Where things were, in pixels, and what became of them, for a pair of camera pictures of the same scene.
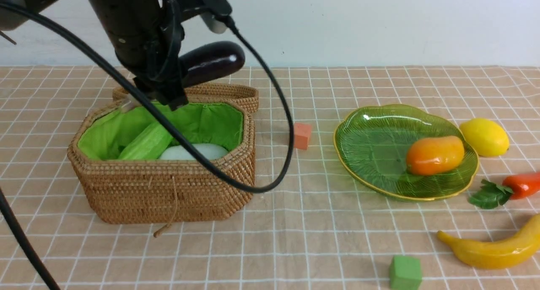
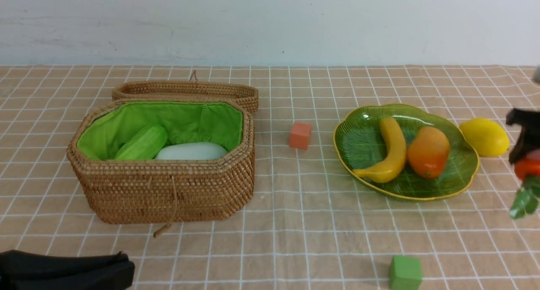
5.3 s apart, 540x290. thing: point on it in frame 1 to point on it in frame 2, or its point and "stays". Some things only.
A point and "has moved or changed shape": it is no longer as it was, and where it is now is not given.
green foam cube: x=405 y=272 stays
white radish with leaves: x=209 y=152 stays
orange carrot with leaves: x=514 y=186 to x=526 y=202
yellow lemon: x=486 y=137 stays
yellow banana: x=505 y=253 to x=395 y=156
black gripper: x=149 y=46 to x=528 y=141
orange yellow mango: x=427 y=155 has moved or changed shape
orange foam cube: x=302 y=134 stays
